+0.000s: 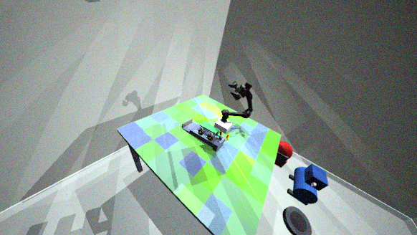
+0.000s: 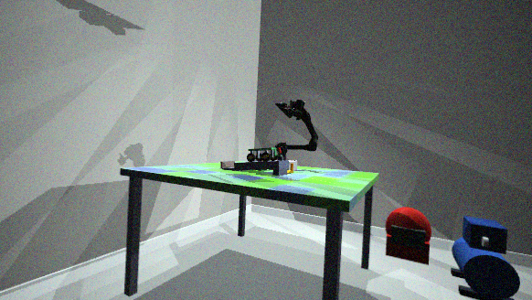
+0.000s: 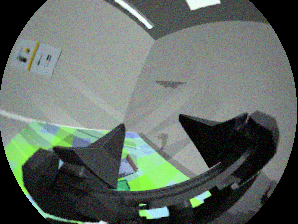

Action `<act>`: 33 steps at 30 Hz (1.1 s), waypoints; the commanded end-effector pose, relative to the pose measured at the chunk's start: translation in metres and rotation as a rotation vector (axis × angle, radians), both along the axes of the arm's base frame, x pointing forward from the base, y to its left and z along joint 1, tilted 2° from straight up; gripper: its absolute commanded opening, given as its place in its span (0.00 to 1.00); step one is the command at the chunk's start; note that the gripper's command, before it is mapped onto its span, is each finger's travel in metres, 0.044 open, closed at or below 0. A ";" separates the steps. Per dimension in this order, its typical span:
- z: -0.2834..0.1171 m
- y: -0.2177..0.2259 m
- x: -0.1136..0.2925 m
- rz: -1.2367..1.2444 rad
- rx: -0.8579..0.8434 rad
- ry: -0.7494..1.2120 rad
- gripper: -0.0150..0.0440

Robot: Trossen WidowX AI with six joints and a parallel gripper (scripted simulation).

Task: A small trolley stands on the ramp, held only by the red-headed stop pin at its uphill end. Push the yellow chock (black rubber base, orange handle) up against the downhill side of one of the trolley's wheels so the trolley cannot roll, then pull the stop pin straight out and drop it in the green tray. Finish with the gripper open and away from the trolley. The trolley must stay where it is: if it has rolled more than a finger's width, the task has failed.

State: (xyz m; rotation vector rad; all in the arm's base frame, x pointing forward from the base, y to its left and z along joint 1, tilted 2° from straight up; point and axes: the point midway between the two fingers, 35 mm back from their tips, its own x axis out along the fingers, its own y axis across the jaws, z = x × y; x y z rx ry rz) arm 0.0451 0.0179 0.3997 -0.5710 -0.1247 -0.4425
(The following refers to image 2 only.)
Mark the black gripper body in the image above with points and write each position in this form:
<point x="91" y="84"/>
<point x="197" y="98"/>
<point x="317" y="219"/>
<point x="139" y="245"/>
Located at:
<point x="292" y="112"/>

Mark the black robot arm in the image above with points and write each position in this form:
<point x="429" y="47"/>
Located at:
<point x="301" y="113"/>

